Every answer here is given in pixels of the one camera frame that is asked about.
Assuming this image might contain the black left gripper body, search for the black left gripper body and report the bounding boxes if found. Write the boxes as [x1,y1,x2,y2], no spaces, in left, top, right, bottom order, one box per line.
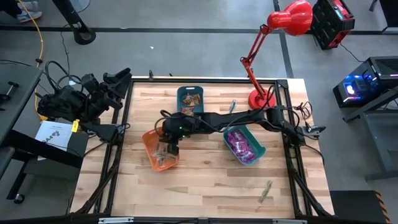
[81,73,123,110]

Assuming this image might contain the black clamp handle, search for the black clamp handle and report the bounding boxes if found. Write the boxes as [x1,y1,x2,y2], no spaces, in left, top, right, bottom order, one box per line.
[0,81,19,103]

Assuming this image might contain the black floor stand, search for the black floor stand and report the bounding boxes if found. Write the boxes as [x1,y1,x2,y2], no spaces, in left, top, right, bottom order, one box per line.
[51,0,96,46]

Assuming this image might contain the black box with hazard stripe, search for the black box with hazard stripe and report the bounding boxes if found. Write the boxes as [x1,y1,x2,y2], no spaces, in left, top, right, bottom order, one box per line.
[329,189,389,223]

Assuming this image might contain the person's shoe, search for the person's shoe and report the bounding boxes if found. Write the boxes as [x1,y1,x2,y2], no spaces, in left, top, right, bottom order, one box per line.
[16,11,42,23]
[17,1,39,12]

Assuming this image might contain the yellow cable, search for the yellow cable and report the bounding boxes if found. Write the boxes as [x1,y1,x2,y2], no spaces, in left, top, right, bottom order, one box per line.
[17,0,49,121]

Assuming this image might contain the teal plastic bin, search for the teal plastic bin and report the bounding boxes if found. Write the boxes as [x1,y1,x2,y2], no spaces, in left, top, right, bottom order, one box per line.
[176,85,205,114]
[223,124,267,166]

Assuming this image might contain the black desk leg frame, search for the black desk leg frame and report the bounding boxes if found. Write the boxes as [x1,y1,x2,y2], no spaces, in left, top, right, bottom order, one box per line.
[0,130,83,205]

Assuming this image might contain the black computer with blue light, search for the black computer with blue light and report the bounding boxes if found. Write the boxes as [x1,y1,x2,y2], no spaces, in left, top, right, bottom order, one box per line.
[332,55,398,109]

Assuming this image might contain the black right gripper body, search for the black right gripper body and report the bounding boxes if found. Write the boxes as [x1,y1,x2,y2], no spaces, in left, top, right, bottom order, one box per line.
[159,136,181,146]

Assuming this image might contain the gray desk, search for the gray desk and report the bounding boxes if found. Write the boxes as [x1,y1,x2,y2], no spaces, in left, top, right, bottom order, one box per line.
[0,67,43,147]

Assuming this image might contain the white paper sheet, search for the white paper sheet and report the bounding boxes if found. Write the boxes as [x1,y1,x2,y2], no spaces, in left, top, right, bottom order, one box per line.
[34,120,74,162]

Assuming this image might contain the orange plastic bin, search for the orange plastic bin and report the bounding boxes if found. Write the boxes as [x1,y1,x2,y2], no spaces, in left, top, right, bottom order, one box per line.
[141,127,180,172]

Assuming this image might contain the red black tool case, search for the red black tool case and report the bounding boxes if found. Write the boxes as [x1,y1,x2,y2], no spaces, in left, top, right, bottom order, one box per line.
[310,0,356,50]

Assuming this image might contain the black metal table frame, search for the black metal table frame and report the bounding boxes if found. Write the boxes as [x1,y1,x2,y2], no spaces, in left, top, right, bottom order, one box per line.
[74,77,334,218]

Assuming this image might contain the gray metal computer stand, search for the gray metal computer stand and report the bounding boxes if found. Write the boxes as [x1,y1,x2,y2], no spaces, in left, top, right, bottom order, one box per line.
[341,90,398,181]

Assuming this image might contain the red desk lamp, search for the red desk lamp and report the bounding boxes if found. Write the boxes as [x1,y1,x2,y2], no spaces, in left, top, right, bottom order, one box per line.
[239,0,313,110]

